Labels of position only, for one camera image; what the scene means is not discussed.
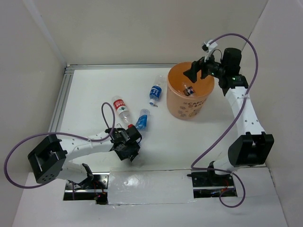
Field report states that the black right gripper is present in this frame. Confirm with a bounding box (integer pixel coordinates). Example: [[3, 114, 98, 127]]
[[183, 49, 226, 83]]

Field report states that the dark label bottle black cap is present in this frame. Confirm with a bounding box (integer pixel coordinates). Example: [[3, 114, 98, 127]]
[[181, 82, 197, 97]]

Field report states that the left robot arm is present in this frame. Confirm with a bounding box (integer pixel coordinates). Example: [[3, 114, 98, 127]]
[[27, 126, 142, 189]]

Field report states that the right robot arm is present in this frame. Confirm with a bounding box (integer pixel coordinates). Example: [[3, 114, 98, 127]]
[[183, 48, 274, 186]]

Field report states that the orange plastic bin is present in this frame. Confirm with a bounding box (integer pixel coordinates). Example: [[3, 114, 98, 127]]
[[167, 62, 214, 120]]

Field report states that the blue label bottle blue cap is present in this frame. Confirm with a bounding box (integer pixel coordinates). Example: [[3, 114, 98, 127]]
[[135, 109, 150, 131]]

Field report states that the blue label bottle white neck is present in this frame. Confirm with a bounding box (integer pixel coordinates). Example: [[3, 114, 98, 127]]
[[149, 75, 165, 106]]

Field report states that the red label clear bottle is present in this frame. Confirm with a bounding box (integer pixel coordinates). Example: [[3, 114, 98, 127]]
[[112, 96, 133, 128]]

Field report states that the white taped cover sheet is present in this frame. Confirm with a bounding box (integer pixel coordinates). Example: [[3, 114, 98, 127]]
[[107, 170, 195, 205]]

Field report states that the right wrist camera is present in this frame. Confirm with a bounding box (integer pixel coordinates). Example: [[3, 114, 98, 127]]
[[202, 40, 218, 61]]

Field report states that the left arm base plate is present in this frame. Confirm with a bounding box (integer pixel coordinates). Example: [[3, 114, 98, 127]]
[[63, 172, 110, 205]]

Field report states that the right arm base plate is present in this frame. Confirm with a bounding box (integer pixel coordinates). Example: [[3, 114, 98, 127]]
[[187, 171, 237, 199]]

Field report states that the aluminium table edge rail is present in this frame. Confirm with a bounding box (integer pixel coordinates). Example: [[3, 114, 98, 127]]
[[49, 64, 233, 136]]

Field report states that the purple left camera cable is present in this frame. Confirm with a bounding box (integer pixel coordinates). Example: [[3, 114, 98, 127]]
[[4, 102, 116, 201]]

